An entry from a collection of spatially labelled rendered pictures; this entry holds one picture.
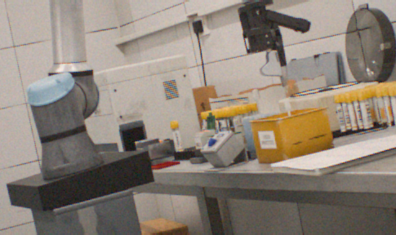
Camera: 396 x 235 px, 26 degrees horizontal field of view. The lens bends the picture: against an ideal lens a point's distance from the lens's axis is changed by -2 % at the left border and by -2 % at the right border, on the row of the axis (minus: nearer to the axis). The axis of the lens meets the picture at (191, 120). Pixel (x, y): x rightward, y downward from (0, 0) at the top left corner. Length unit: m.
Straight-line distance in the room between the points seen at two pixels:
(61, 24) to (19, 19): 1.76
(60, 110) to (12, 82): 1.86
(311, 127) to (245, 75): 1.24
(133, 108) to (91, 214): 0.69
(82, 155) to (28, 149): 1.86
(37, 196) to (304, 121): 0.62
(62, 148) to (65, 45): 0.28
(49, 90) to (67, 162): 0.17
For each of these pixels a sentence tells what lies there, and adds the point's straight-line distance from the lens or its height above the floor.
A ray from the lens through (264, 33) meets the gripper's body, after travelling 2.05.
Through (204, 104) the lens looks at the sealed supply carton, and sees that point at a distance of 3.13.
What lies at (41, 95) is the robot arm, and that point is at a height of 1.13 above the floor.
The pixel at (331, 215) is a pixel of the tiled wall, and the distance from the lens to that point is 2.88.
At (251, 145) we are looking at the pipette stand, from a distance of 2.14.
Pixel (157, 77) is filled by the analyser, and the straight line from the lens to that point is 2.66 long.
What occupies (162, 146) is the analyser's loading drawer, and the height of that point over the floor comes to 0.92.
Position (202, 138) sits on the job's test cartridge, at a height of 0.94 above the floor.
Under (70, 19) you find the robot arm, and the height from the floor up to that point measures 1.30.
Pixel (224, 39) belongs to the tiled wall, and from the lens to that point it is 3.21.
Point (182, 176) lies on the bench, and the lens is 2.18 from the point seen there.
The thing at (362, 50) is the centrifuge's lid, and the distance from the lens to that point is 2.48.
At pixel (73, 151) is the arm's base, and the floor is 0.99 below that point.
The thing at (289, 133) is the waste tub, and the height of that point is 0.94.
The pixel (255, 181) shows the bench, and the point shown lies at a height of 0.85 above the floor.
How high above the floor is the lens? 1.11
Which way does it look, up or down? 3 degrees down
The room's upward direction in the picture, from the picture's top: 12 degrees counter-clockwise
